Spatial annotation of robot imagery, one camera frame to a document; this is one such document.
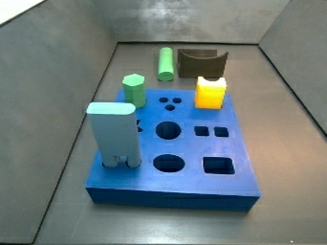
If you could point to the green cylinder peg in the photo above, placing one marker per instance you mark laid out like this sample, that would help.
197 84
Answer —
166 64

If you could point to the light blue oval block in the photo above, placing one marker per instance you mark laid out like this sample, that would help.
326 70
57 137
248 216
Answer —
116 130

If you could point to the black curved cradle fixture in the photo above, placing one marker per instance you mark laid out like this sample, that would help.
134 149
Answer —
201 63

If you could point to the green hexagonal peg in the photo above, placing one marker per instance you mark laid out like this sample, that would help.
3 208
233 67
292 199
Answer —
134 86

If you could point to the yellow notched block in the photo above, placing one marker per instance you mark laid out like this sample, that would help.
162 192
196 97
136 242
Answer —
210 93

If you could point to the blue shape-sorter base block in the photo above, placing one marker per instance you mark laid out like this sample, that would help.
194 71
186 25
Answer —
196 163

